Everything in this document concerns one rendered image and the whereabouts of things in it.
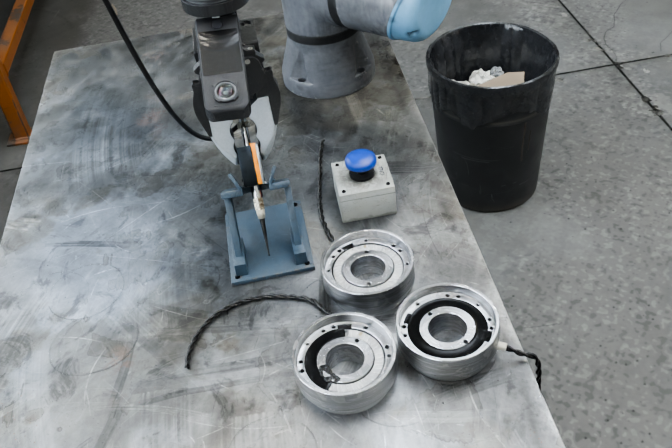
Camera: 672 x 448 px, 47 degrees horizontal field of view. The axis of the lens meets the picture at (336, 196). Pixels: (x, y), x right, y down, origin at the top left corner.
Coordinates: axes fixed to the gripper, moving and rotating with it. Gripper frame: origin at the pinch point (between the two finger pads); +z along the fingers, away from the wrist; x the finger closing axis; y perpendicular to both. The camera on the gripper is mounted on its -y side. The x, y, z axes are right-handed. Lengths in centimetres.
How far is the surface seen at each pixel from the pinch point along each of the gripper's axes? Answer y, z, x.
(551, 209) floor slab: 78, 92, -75
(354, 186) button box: -0.3, 7.4, -11.9
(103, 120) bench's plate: 33.8, 12.0, 22.8
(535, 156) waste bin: 83, 76, -71
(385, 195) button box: -1.7, 8.6, -15.5
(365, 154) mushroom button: 1.9, 4.4, -14.0
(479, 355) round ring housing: -28.7, 8.1, -18.9
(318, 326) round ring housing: -20.7, 8.4, -4.1
